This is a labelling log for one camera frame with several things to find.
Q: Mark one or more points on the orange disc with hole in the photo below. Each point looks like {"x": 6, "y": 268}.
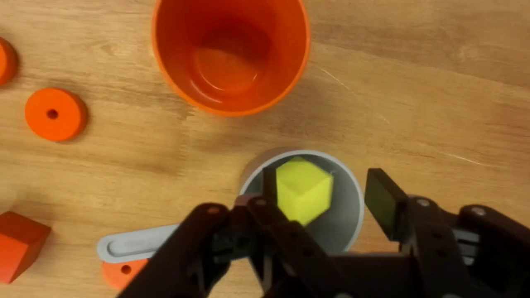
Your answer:
{"x": 119, "y": 275}
{"x": 64, "y": 124}
{"x": 6, "y": 61}

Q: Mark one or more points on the yellow block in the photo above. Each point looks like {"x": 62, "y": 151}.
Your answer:
{"x": 304, "y": 191}

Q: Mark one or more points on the red block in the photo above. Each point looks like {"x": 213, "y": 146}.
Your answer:
{"x": 19, "y": 248}

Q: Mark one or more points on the grey measuring cup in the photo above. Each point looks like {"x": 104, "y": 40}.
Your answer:
{"x": 349, "y": 220}

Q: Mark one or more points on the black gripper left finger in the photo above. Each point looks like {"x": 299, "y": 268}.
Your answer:
{"x": 250, "y": 253}

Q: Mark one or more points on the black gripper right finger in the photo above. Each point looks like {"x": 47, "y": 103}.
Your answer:
{"x": 470, "y": 253}

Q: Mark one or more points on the orange plastic cup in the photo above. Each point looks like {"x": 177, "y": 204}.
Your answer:
{"x": 233, "y": 60}

